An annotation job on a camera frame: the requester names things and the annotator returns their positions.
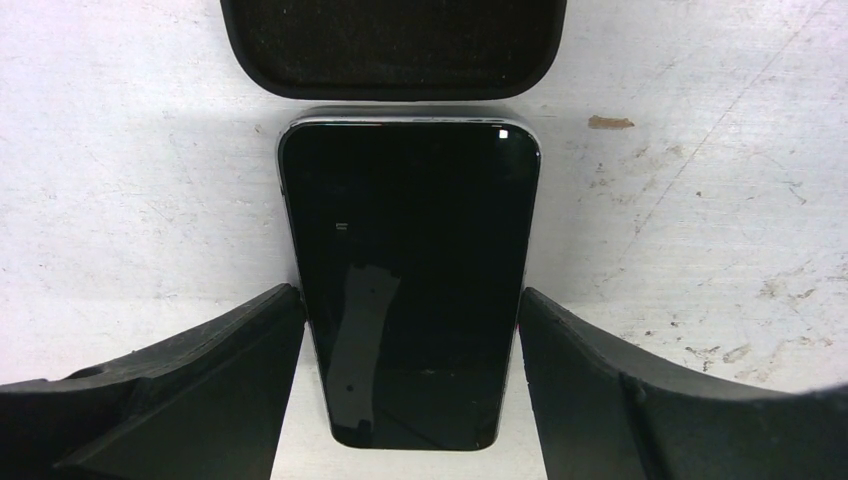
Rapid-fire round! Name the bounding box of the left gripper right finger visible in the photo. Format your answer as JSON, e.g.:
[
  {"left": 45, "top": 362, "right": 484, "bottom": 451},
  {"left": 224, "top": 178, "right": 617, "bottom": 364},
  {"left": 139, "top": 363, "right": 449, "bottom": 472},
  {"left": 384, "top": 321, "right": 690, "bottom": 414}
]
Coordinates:
[{"left": 518, "top": 288, "right": 847, "bottom": 479}]

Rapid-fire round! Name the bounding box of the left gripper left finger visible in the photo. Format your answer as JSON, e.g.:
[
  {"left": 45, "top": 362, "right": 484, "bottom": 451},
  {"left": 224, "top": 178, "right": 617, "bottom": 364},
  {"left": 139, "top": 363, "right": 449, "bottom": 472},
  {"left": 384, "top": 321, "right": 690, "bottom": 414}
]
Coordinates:
[{"left": 1, "top": 284, "right": 305, "bottom": 479}]

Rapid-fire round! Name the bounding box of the black smartphone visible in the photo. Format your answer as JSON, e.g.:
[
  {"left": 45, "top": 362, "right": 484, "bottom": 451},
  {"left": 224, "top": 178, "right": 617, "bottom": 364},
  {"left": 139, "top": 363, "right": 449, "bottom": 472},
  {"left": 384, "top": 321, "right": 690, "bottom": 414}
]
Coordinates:
[{"left": 278, "top": 117, "right": 541, "bottom": 451}]

